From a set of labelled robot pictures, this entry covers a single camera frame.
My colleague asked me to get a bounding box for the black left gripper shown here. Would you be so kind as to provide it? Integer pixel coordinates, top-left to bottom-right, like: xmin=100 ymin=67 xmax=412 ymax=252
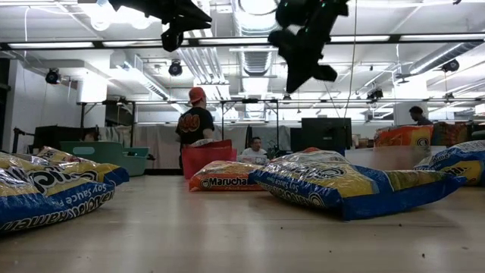
xmin=108 ymin=0 xmax=213 ymax=53

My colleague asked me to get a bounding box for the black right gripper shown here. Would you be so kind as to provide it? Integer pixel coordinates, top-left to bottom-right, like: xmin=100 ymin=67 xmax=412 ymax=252
xmin=268 ymin=0 xmax=349 ymax=94

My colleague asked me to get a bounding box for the orange chicken noodle pack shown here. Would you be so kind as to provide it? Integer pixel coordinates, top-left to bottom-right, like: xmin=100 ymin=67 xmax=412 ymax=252
xmin=374 ymin=124 xmax=435 ymax=148
xmin=188 ymin=160 xmax=266 ymax=193

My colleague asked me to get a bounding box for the blue soy sauce noodle pack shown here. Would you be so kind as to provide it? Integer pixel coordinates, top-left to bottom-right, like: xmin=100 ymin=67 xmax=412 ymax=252
xmin=249 ymin=150 xmax=467 ymax=221
xmin=0 ymin=151 xmax=115 ymax=233
xmin=413 ymin=140 xmax=485 ymax=187
xmin=36 ymin=146 xmax=130 ymax=187

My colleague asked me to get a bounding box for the large black monitor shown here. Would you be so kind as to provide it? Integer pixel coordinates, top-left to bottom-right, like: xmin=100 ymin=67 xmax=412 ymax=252
xmin=301 ymin=118 xmax=352 ymax=152

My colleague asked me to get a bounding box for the person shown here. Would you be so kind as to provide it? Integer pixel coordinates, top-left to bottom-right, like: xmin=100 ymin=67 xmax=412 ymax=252
xmin=408 ymin=105 xmax=433 ymax=126
xmin=175 ymin=86 xmax=216 ymax=170
xmin=241 ymin=136 xmax=268 ymax=157

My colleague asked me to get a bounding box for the clear plastic bin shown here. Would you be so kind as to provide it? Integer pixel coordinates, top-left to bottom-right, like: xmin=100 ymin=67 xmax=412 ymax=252
xmin=344 ymin=145 xmax=447 ymax=171

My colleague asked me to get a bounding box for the beige backdrop curtain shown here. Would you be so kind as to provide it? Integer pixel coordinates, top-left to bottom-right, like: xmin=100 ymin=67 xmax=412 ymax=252
xmin=99 ymin=124 xmax=300 ymax=170

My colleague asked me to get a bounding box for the pink plastic bin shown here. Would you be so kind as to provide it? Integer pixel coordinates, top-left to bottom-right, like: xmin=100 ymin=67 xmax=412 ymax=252
xmin=181 ymin=139 xmax=238 ymax=180

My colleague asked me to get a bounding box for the teal plastic bin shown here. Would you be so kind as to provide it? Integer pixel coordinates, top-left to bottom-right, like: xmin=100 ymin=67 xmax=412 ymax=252
xmin=59 ymin=141 xmax=149 ymax=177

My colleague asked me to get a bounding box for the red patterned cloth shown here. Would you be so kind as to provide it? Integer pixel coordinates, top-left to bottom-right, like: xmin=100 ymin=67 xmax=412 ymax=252
xmin=433 ymin=121 xmax=473 ymax=147

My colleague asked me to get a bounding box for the black equipment case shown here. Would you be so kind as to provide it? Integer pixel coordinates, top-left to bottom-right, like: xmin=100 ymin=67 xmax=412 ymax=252
xmin=33 ymin=125 xmax=100 ymax=151

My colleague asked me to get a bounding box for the silver ventilation duct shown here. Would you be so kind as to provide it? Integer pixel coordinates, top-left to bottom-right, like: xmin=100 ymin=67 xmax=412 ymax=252
xmin=230 ymin=0 xmax=280 ymax=77

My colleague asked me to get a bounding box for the black rig frame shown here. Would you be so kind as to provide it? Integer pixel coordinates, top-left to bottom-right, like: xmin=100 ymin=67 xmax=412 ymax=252
xmin=0 ymin=33 xmax=485 ymax=52

